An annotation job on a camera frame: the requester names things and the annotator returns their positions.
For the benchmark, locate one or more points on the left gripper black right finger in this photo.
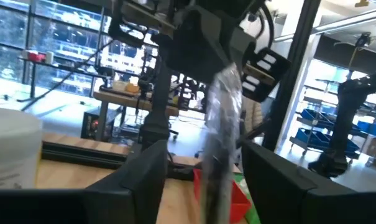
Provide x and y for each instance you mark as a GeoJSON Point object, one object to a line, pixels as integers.
{"type": "Point", "coordinates": [299, 202]}

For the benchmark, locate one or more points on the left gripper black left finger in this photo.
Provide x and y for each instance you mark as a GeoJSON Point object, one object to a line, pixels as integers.
{"type": "Point", "coordinates": [97, 205]}

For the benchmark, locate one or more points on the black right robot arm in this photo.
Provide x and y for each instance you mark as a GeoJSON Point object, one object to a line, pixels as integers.
{"type": "Point", "coordinates": [156, 109]}

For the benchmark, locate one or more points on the green plastic basket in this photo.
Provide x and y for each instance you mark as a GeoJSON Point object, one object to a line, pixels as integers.
{"type": "Point", "coordinates": [253, 214]}

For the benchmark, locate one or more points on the red plastic basket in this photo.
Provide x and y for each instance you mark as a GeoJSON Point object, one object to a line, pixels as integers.
{"type": "Point", "coordinates": [240, 205]}

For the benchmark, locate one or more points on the blue storage bin cart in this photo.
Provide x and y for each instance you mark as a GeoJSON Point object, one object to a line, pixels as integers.
{"type": "Point", "coordinates": [315, 137]}

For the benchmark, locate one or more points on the black computer box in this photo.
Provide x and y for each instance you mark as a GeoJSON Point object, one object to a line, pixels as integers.
{"type": "Point", "coordinates": [91, 123]}

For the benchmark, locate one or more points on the wooden workbench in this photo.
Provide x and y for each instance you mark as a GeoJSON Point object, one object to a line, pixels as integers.
{"type": "Point", "coordinates": [128, 99]}

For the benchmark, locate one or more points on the black floor-standing equipment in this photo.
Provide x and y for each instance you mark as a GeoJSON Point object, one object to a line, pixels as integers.
{"type": "Point", "coordinates": [349, 124]}

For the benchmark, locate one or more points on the white canister with yellow label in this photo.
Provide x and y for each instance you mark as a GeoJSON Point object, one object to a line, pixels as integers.
{"type": "Point", "coordinates": [13, 149]}

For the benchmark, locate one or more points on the black side table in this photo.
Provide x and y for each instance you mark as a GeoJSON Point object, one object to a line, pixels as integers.
{"type": "Point", "coordinates": [66, 70]}

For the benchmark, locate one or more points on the silver ceiling pipe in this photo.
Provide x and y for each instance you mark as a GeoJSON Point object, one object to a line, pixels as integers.
{"type": "Point", "coordinates": [346, 23]}

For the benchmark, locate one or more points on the white cup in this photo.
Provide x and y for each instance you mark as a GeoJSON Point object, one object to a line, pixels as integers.
{"type": "Point", "coordinates": [49, 57]}

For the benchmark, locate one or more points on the red container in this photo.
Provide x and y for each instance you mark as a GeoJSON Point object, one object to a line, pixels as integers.
{"type": "Point", "coordinates": [37, 57]}

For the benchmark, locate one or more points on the black aluminium rig frame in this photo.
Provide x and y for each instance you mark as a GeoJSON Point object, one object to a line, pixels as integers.
{"type": "Point", "coordinates": [82, 154]}

